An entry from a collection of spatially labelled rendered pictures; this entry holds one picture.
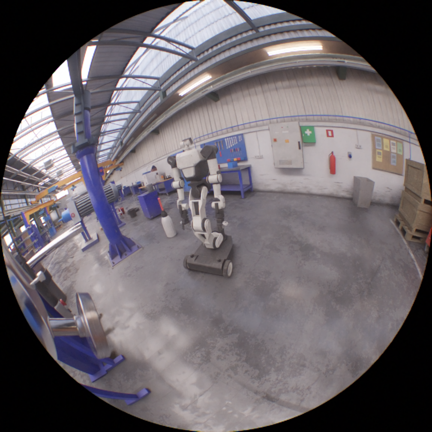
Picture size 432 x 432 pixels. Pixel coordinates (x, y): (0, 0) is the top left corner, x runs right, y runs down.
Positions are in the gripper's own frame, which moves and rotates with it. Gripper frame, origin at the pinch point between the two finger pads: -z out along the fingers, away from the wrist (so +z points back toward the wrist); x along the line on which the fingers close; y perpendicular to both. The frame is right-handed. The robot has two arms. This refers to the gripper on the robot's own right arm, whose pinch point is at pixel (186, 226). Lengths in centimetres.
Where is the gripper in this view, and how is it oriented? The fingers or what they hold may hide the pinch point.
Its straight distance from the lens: 161.4
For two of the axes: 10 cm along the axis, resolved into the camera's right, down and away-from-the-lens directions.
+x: -4.0, 2.7, -8.8
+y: 9.1, 0.0, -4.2
